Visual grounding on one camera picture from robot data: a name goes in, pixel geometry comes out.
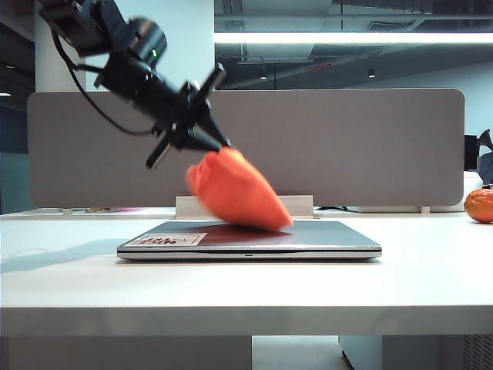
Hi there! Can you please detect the orange microfibre rag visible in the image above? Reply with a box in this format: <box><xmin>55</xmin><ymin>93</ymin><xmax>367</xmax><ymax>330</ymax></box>
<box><xmin>185</xmin><ymin>148</ymin><xmax>296</xmax><ymax>234</ymax></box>

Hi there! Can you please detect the grey fabric desk divider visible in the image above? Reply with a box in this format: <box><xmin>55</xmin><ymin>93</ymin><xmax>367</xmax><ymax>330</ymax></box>
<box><xmin>26</xmin><ymin>88</ymin><xmax>467</xmax><ymax>210</ymax></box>

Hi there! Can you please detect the white ceiling light strip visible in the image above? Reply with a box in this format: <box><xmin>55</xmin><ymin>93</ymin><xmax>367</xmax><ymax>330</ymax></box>
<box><xmin>213</xmin><ymin>31</ymin><xmax>493</xmax><ymax>45</ymax></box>

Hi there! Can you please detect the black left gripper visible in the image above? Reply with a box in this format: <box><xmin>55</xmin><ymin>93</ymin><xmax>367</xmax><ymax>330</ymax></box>
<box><xmin>94</xmin><ymin>53</ymin><xmax>233</xmax><ymax>170</ymax></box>

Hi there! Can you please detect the orange tangerine fruit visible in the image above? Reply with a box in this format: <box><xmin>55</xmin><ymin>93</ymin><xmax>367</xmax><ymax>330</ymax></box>
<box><xmin>463</xmin><ymin>188</ymin><xmax>493</xmax><ymax>224</ymax></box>

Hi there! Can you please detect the grey Dell laptop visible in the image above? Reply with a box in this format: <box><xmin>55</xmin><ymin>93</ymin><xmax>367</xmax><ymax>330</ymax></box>
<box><xmin>116</xmin><ymin>220</ymin><xmax>384</xmax><ymax>261</ymax></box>

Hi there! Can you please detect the black computer monitor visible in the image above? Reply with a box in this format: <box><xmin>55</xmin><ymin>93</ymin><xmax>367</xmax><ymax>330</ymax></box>
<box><xmin>464</xmin><ymin>134</ymin><xmax>481</xmax><ymax>173</ymax></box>

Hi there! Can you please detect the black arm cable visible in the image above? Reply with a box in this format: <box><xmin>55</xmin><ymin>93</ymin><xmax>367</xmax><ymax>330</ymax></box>
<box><xmin>49</xmin><ymin>25</ymin><xmax>165</xmax><ymax>136</ymax></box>

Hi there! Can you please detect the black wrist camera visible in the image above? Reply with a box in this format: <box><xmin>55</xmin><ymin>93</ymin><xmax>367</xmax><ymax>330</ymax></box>
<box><xmin>125</xmin><ymin>16</ymin><xmax>169</xmax><ymax>67</ymax></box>

